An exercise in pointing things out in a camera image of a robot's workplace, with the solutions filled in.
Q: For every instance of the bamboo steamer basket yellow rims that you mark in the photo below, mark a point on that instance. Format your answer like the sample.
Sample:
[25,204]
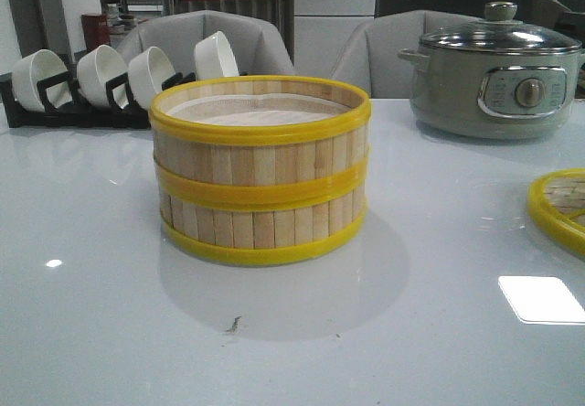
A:
[263,238]

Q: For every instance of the white steamer cloth liner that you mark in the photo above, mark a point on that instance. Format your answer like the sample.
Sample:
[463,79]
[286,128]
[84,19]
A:
[257,110]

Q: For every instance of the white ceramic bowl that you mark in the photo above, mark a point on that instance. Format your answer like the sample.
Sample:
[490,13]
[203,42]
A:
[214,58]
[95,69]
[28,71]
[146,74]

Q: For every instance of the grey electric cooking pot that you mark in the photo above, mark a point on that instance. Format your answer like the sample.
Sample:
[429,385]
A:
[495,96]

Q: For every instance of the black bowl rack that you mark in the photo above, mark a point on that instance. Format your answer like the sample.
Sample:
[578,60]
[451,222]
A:
[123,110]

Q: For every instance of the red bin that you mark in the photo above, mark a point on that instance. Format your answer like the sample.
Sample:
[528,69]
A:
[95,30]

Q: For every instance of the glass pot lid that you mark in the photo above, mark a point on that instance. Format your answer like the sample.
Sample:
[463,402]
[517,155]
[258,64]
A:
[500,33]

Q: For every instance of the yellow bamboo steamer lid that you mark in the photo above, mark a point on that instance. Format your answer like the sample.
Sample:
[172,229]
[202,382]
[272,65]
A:
[555,202]

